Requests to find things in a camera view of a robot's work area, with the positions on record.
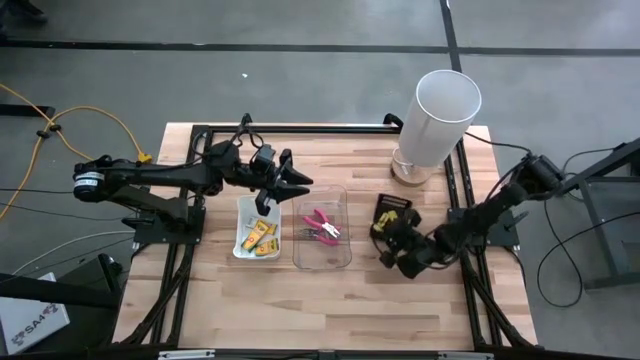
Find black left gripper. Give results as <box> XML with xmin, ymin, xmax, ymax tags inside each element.
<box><xmin>239</xmin><ymin>148</ymin><xmax>315</xmax><ymax>217</ymax></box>

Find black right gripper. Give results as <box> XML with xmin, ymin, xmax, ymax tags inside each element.
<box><xmin>372</xmin><ymin>207</ymin><xmax>437</xmax><ymax>281</ymax></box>

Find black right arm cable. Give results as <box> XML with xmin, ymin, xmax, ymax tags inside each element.
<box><xmin>464</xmin><ymin>130</ymin><xmax>531</xmax><ymax>154</ymax></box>

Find black equipment case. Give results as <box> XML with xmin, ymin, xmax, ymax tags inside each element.
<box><xmin>0</xmin><ymin>252</ymin><xmax>124</xmax><ymax>351</ymax></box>

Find white table lamp wooden base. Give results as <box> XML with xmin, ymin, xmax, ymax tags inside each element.
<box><xmin>389</xmin><ymin>68</ymin><xmax>483</xmax><ymax>189</ymax></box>

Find black metal cart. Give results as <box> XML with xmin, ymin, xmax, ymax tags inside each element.
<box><xmin>552</xmin><ymin>137</ymin><xmax>640</xmax><ymax>291</ymax></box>

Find black mesh plastic basket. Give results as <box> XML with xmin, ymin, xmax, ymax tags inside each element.
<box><xmin>369</xmin><ymin>193</ymin><xmax>414</xmax><ymax>241</ymax></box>

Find clear plastic bin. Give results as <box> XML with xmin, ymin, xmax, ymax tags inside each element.
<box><xmin>291</xmin><ymin>184</ymin><xmax>353</xmax><ymax>271</ymax></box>

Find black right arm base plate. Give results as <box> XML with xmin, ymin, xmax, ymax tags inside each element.
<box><xmin>447</xmin><ymin>207</ymin><xmax>529</xmax><ymax>249</ymax></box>

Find silver metal bracket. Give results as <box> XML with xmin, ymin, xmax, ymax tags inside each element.
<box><xmin>438</xmin><ymin>351</ymin><xmax>494</xmax><ymax>360</ymax></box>
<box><xmin>158</xmin><ymin>349</ymin><xmax>216</xmax><ymax>360</ymax></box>

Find white printed cardboard box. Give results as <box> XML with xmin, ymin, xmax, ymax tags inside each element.
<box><xmin>0</xmin><ymin>272</ymin><xmax>71</xmax><ymax>356</ymax></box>

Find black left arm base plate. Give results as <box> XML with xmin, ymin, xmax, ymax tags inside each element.
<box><xmin>121</xmin><ymin>203</ymin><xmax>207</xmax><ymax>246</ymax></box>

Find black looped floor cable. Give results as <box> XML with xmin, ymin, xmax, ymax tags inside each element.
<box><xmin>536</xmin><ymin>147</ymin><xmax>640</xmax><ymax>309</ymax></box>

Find pink-handled hole punch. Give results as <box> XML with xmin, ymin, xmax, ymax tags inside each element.
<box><xmin>298</xmin><ymin>227</ymin><xmax>342</xmax><ymax>248</ymax></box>
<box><xmin>302</xmin><ymin>208</ymin><xmax>343</xmax><ymax>240</ymax></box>

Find black metal table frame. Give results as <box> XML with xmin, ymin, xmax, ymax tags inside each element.
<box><xmin>112</xmin><ymin>112</ymin><xmax>539</xmax><ymax>351</ymax></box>

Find white plastic bin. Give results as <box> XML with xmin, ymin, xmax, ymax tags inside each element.
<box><xmin>232</xmin><ymin>194</ymin><xmax>283</xmax><ymax>261</ymax></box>

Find yellow extension cable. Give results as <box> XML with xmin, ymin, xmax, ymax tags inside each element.
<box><xmin>0</xmin><ymin>82</ymin><xmax>154</xmax><ymax>221</ymax></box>

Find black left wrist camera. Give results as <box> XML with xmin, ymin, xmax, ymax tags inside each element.
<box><xmin>251</xmin><ymin>143</ymin><xmax>278</xmax><ymax>170</ymax></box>

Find black floor bracket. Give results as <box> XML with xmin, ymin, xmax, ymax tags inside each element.
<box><xmin>0</xmin><ymin>103</ymin><xmax>56</xmax><ymax>120</ymax></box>

